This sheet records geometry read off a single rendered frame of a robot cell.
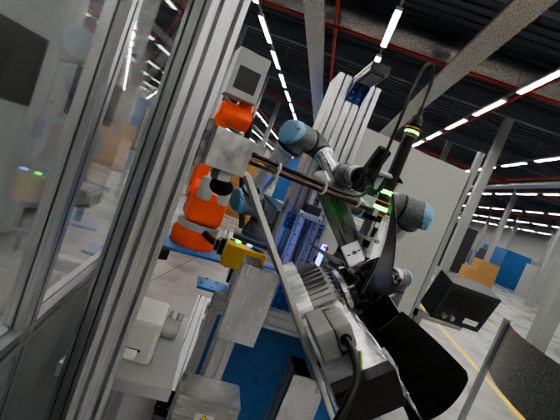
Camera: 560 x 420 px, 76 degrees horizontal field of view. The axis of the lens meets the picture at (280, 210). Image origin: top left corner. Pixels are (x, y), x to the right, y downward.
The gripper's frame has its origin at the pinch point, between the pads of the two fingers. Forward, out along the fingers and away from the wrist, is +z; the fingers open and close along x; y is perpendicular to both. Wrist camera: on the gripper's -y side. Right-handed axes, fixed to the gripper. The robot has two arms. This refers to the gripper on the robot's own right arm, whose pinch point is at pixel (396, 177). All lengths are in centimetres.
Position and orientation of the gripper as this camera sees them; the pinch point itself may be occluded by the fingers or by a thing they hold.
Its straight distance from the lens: 114.3
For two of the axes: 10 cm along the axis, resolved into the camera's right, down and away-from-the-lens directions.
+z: 3.1, 2.0, -9.3
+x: -8.8, -3.1, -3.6
